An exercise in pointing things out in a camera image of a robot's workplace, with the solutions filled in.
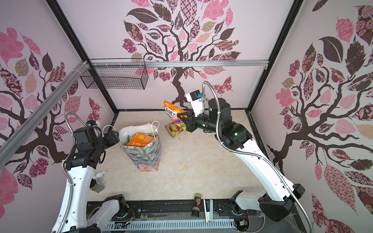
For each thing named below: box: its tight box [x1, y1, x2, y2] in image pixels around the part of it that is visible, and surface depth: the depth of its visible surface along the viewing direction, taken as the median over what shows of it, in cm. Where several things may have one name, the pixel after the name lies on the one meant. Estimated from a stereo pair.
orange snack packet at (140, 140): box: [126, 132, 155, 148], surface depth 81 cm
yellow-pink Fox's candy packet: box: [164, 121, 187, 139], surface depth 106 cm
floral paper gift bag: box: [118, 120, 162, 172], surface depth 80 cm
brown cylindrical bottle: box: [191, 192, 202, 217], surface depth 74 cm
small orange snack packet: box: [163, 100, 185, 124], surface depth 60 cm
